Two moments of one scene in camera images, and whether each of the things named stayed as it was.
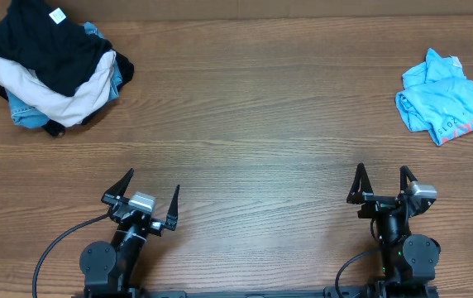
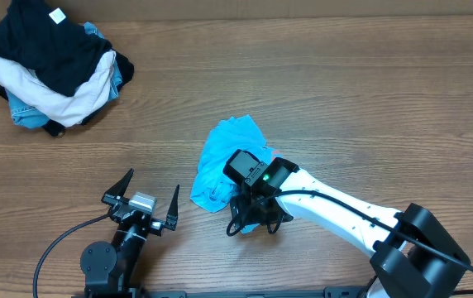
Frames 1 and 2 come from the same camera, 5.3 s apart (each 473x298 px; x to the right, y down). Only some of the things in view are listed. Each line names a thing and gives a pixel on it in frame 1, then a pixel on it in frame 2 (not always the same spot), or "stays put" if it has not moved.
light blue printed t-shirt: (439, 98) to (212, 186)
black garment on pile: (46, 40) stays put
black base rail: (336, 292) stays put
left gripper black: (117, 191) stays put
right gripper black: (385, 201) to (241, 203)
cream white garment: (35, 92) stays put
